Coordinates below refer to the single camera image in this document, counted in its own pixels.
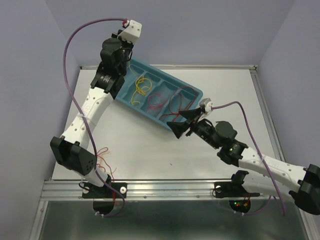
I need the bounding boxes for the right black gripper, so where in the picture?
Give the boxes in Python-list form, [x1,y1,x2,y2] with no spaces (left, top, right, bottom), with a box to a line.
[166,107,220,150]

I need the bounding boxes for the separated red wire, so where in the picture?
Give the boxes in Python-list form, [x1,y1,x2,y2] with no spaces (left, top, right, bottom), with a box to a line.
[159,86,197,123]

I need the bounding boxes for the thin pink red wires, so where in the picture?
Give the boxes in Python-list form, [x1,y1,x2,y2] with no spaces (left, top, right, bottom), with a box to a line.
[146,91,171,113]

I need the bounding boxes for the separated yellow wire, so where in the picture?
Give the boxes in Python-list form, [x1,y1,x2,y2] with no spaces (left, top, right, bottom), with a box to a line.
[128,64,153,106]

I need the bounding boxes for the red yellow wire bundle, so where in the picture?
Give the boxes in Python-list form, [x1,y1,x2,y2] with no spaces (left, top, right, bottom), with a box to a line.
[96,146,118,203]

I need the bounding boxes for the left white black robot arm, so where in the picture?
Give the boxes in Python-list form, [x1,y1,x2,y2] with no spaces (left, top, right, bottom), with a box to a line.
[50,26,142,197]

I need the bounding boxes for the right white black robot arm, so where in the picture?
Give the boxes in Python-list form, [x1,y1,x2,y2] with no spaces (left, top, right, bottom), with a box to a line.
[166,107,320,216]

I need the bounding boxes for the teal plastic compartment tray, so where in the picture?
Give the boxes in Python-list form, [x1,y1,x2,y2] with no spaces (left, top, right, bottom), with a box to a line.
[116,58,203,130]

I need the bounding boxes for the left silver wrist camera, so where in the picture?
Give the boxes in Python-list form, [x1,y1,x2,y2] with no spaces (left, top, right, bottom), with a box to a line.
[117,18,143,45]

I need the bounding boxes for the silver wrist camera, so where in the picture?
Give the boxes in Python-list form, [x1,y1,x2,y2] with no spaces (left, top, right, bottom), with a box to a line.
[117,18,143,45]
[199,97,213,121]

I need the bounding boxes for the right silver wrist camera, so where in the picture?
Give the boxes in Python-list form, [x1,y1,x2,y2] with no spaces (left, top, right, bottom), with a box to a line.
[199,97,213,121]

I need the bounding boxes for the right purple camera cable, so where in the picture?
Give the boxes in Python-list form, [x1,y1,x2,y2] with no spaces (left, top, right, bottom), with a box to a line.
[211,101,287,216]

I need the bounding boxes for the purple camera cable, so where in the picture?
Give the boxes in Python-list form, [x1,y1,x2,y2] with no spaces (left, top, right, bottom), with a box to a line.
[211,101,287,216]
[62,17,127,218]

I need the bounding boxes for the aluminium table edge frame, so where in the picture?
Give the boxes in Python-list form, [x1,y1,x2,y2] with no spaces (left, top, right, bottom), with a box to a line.
[93,68,283,162]

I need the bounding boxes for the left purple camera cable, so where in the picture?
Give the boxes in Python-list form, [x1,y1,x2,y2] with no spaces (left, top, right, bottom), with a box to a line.
[62,17,127,218]

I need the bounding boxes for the aluminium front mounting rail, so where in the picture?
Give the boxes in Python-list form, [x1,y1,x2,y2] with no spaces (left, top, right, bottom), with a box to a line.
[41,177,266,201]

